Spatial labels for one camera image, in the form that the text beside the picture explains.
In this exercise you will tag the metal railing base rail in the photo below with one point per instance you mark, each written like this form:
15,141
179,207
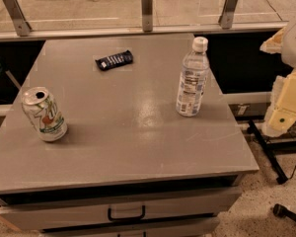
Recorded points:
137,31

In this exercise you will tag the clear plastic water bottle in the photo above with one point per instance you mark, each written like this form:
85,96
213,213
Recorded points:
193,78

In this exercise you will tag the black caster wheel leg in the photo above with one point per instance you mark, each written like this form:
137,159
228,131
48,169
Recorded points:
281,211

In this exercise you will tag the middle metal railing bracket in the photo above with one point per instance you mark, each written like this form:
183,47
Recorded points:
147,15

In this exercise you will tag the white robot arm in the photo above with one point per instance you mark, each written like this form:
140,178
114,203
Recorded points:
281,114

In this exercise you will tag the grey cabinet with drawers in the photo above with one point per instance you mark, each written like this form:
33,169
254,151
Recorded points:
124,134

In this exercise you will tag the black metal stand leg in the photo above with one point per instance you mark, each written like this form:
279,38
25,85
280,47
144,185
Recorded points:
269,148

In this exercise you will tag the dark blue snack bar wrapper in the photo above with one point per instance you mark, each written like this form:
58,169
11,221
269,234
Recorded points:
115,60

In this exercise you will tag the metal railing bracket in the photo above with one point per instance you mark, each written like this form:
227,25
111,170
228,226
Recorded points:
147,15
227,15
22,27

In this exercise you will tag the grey drawer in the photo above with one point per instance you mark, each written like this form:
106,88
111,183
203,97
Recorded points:
192,227
93,211

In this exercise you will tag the black drawer handle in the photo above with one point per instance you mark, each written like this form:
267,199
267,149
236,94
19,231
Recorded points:
126,214

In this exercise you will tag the left metal railing bracket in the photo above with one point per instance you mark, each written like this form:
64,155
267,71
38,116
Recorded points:
22,27

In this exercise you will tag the lower grey drawer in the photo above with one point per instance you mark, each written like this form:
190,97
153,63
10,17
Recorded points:
192,227

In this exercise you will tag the white green soda can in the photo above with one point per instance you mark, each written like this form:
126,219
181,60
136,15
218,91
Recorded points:
40,107

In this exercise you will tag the upper grey drawer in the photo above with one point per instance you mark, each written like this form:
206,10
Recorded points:
93,211

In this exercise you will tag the right metal railing bracket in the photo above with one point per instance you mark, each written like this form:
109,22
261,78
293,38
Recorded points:
227,15

